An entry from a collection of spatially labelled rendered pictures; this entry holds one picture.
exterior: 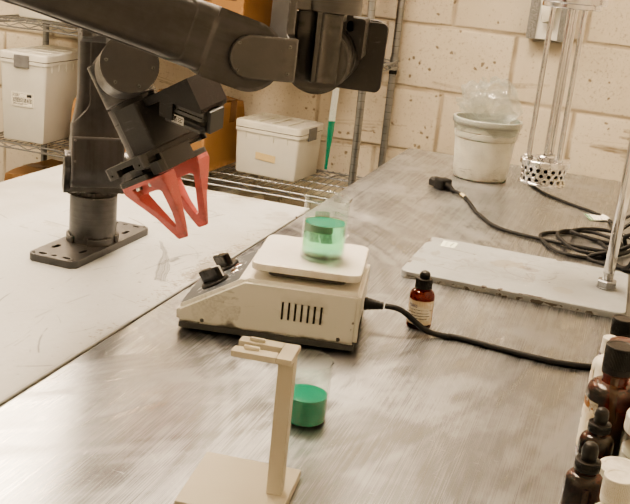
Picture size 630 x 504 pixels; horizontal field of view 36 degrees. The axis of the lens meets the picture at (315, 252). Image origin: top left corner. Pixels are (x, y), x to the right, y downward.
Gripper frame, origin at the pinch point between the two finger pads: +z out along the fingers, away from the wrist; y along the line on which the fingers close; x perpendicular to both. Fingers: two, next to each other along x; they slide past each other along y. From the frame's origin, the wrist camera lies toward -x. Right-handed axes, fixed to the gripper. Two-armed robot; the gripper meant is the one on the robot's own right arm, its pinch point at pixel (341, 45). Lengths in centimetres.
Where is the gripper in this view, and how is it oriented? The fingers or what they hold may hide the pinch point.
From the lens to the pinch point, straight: 102.6
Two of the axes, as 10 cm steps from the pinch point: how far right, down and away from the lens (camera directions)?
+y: -9.8, -1.5, 1.0
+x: -1.2, 9.5, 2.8
